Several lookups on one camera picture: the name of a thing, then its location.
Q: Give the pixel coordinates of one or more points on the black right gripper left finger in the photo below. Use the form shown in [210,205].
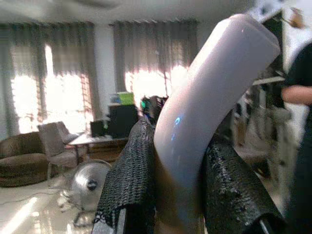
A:
[131,175]

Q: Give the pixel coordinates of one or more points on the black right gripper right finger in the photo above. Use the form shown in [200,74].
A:
[234,190]

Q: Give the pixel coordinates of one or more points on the silver floor fan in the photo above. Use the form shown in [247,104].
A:
[89,184]

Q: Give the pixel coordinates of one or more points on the wooden table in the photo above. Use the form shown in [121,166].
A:
[97,141]

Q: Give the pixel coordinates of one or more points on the black computer monitor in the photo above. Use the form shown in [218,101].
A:
[123,120]

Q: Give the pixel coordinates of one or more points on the small black box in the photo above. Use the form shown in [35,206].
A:
[97,128]

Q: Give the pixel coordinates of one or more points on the green box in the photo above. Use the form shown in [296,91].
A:
[122,98]

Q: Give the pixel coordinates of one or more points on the beige chair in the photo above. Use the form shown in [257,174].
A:
[57,146]

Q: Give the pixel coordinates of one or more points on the person in black shirt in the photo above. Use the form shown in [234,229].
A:
[301,126]

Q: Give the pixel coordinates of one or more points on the brown round sofa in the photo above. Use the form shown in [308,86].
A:
[22,159]

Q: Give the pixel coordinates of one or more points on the grey curtain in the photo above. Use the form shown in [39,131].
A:
[46,73]
[151,53]

